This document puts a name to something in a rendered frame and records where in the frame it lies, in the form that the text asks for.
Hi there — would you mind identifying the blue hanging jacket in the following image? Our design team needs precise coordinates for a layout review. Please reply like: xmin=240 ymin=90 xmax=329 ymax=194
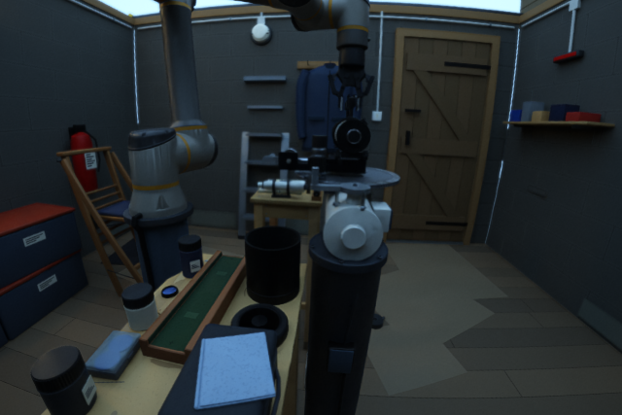
xmin=295 ymin=63 xmax=352 ymax=150

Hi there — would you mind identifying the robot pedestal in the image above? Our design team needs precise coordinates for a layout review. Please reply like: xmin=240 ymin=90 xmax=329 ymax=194
xmin=122 ymin=204 xmax=194 ymax=293

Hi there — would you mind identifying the navy labelled jar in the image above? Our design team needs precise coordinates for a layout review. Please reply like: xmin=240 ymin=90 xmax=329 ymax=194
xmin=177 ymin=234 xmax=204 ymax=279

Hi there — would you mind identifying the grey cylinder tin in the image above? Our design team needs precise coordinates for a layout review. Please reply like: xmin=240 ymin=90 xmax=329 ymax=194
xmin=521 ymin=100 xmax=545 ymax=122

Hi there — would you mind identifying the grey round mount plate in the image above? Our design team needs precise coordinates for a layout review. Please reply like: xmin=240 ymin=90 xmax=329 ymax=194
xmin=310 ymin=165 xmax=402 ymax=192

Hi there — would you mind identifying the blue notebook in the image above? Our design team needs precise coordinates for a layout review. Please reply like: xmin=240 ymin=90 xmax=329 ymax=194
xmin=193 ymin=331 xmax=278 ymax=411

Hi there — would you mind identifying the black saddle clamp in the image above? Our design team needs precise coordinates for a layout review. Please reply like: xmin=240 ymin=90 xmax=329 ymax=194
xmin=333 ymin=146 xmax=371 ymax=176

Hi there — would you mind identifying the black round clutch knob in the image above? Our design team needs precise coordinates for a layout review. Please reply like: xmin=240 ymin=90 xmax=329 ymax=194
xmin=331 ymin=118 xmax=366 ymax=151

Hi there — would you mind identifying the black labelled jar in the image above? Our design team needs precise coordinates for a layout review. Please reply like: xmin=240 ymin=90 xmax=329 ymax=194
xmin=29 ymin=345 xmax=99 ymax=415

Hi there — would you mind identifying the small wooden table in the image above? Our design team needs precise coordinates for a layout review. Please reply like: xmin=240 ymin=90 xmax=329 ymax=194
xmin=249 ymin=189 xmax=326 ymax=243

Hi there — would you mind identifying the black telescope pier column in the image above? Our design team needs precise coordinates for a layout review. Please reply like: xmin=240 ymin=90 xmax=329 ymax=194
xmin=304 ymin=228 xmax=391 ymax=415

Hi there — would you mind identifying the white mount head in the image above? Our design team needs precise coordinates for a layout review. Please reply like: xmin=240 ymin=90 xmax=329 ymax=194
xmin=322 ymin=182 xmax=393 ymax=261

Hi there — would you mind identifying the black round lens cap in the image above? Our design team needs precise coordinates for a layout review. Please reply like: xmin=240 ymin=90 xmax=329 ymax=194
xmin=229 ymin=303 xmax=291 ymax=344

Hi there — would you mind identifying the white refractor telescope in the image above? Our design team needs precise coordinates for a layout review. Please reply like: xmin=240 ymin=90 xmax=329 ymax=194
xmin=256 ymin=176 xmax=313 ymax=198

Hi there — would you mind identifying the dark navy case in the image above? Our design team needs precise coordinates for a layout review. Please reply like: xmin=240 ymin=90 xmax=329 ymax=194
xmin=156 ymin=322 xmax=284 ymax=415

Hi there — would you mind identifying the red wall light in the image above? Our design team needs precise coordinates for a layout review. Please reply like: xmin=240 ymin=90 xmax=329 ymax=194
xmin=552 ymin=49 xmax=586 ymax=65

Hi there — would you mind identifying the wooden tray green lining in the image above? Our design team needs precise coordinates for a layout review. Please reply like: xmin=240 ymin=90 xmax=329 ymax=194
xmin=139 ymin=251 xmax=248 ymax=365

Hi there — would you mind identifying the dark pier control box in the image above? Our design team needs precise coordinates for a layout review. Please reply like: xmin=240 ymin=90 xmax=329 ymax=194
xmin=327 ymin=347 xmax=356 ymax=373

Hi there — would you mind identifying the red fire extinguisher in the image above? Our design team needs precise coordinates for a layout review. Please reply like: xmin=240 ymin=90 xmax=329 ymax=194
xmin=68 ymin=123 xmax=102 ymax=193

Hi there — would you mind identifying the black finder bracket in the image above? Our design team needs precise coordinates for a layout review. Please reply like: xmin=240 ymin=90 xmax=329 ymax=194
xmin=278 ymin=149 xmax=301 ymax=174

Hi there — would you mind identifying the wooden plank door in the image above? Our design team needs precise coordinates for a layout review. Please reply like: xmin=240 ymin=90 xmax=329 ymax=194
xmin=386 ymin=27 xmax=502 ymax=245

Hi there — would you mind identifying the wooden folding chair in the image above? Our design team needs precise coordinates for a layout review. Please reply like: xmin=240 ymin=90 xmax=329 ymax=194
xmin=55 ymin=145 xmax=143 ymax=295

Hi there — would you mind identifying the black dew shield tube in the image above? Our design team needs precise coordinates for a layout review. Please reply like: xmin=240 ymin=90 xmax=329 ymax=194
xmin=243 ymin=225 xmax=302 ymax=305

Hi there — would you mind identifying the grey step ladder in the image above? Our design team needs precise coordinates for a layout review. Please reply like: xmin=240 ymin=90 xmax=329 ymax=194
xmin=237 ymin=131 xmax=294 ymax=240

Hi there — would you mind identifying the round white wall lamp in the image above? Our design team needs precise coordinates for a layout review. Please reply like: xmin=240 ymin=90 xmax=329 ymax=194
xmin=250 ymin=13 xmax=273 ymax=46

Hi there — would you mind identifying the wooden wall shelf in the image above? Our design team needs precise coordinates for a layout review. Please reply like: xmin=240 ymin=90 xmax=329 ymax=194
xmin=501 ymin=120 xmax=616 ymax=130

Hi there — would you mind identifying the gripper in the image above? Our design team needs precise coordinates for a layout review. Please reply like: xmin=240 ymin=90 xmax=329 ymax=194
xmin=329 ymin=45 xmax=376 ymax=115

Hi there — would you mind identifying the white jar black lid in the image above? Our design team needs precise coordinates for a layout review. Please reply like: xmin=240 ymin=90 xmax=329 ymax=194
xmin=121 ymin=282 xmax=159 ymax=332

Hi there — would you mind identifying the white mount side box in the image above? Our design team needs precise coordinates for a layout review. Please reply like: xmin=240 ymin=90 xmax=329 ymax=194
xmin=370 ymin=199 xmax=393 ymax=227

